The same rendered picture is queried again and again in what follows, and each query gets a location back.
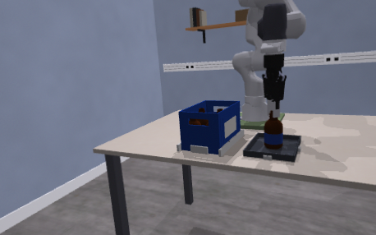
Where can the blue plastic crate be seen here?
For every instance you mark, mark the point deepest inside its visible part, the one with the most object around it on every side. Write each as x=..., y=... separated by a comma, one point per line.
x=222, y=126

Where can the brown glass bottle with blue label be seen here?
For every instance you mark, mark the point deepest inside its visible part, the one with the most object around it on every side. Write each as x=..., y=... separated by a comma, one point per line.
x=273, y=133

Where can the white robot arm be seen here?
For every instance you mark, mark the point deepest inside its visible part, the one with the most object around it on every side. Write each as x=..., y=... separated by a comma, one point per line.
x=266, y=27

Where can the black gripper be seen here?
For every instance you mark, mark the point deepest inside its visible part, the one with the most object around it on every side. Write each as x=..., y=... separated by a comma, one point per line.
x=274, y=91

